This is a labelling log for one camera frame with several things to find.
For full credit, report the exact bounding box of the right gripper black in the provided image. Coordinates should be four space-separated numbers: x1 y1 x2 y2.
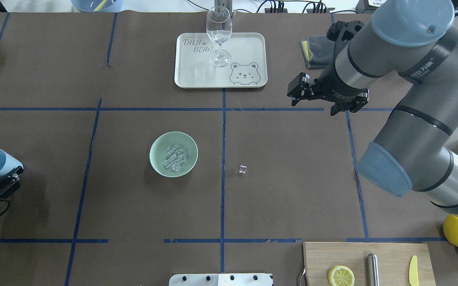
287 72 369 116

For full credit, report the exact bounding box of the green bowl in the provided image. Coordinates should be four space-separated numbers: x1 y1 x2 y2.
149 131 198 178

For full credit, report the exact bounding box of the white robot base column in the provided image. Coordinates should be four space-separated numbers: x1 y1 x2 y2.
169 273 274 286

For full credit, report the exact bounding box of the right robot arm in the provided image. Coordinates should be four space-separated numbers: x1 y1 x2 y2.
287 0 458 215

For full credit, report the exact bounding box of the stray ice cube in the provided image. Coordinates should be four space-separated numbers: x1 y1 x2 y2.
239 165 247 174

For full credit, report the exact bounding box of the blue bowl with fork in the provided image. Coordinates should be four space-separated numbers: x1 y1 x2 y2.
71 0 125 13

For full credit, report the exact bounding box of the grey folded cloth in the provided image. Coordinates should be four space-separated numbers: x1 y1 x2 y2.
300 35 347 70

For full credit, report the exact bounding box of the cream bear serving tray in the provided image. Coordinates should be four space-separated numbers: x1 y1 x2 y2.
174 32 268 89

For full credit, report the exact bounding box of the clear wine glass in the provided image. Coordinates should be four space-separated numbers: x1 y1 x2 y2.
206 5 233 68

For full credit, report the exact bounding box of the steel muddler black tip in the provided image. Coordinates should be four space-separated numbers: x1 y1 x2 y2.
367 253 380 286

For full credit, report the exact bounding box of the lemon half slice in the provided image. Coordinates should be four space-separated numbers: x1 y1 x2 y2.
327 265 355 286

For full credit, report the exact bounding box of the wooden cutting board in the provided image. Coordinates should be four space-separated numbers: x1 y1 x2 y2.
303 242 436 286

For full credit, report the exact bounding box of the yellow plastic knife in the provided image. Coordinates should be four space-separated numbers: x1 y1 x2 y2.
408 255 419 286

